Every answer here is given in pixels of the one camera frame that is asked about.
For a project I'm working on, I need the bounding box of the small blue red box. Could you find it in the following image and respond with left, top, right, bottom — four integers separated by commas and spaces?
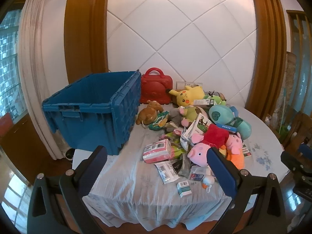
189, 172, 205, 182

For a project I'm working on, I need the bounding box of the white card pack green picture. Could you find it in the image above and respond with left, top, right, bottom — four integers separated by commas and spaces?
184, 113, 212, 142

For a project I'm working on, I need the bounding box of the grey plush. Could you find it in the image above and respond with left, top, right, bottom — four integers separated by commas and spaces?
168, 107, 183, 125

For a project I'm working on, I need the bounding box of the window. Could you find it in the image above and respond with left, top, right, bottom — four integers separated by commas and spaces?
0, 0, 28, 117

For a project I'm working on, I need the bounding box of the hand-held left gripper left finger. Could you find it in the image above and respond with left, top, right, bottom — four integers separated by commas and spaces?
26, 145, 115, 234

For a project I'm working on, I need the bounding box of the blue plastic crate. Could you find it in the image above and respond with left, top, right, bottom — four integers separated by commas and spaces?
42, 70, 142, 156

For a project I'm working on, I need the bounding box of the green snack packet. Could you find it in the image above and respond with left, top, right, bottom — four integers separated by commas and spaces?
171, 144, 186, 161

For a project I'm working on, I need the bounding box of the round white desktop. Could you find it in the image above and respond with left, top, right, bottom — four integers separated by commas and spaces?
72, 102, 285, 230

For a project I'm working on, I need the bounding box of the wooden cabinet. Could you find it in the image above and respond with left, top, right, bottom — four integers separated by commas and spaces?
0, 114, 56, 186

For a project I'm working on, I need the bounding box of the brown bear plush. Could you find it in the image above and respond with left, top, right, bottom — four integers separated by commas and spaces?
136, 100, 164, 125

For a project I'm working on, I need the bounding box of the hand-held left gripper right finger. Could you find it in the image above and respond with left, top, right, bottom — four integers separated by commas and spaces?
207, 147, 287, 234

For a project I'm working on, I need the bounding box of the white curtain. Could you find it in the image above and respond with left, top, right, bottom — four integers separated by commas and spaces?
18, 0, 72, 161

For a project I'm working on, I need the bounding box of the blue label box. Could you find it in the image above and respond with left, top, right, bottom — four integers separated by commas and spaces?
216, 123, 238, 131

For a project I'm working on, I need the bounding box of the pink tissue pack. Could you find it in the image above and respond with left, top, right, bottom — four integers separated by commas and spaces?
143, 139, 172, 164

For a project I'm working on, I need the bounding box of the small green white box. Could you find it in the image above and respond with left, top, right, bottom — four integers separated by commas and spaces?
176, 180, 192, 197

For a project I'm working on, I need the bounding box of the yellow mouse plush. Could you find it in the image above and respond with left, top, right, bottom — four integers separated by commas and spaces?
168, 86, 205, 107

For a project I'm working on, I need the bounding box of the teal round plush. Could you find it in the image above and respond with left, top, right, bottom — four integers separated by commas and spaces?
208, 104, 252, 140

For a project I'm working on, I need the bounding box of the white barcode packet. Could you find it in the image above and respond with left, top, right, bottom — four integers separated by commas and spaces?
154, 161, 179, 184

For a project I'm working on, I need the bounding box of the pink pig plush orange dress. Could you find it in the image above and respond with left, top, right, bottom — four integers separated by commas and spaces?
221, 133, 245, 170

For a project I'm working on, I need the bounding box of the green and pink plush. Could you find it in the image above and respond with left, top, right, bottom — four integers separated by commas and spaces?
179, 105, 207, 127

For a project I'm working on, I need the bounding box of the wooden door frame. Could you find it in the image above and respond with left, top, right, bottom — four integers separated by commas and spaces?
245, 0, 288, 122
64, 0, 110, 88

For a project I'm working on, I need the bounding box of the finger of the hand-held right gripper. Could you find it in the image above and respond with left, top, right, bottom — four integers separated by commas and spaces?
280, 151, 302, 174
299, 143, 312, 157

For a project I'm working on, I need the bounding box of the pink pig plush red dress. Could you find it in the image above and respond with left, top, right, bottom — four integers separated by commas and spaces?
187, 124, 230, 167

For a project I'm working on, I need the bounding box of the red toy suitcase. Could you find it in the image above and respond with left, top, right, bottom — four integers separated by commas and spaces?
139, 67, 173, 105

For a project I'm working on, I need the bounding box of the green frog plush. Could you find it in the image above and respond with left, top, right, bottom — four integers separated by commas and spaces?
205, 94, 227, 106

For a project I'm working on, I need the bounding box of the wooden glass partition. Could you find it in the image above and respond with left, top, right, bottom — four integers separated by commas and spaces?
286, 10, 312, 117

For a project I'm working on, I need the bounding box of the wooden chair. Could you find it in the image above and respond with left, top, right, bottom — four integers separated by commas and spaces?
283, 112, 312, 152

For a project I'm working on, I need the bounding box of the green patterned snack bag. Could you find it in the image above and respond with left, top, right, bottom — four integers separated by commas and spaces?
147, 111, 170, 130

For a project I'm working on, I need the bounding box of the white duck keychain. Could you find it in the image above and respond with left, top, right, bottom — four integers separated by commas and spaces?
201, 175, 215, 193

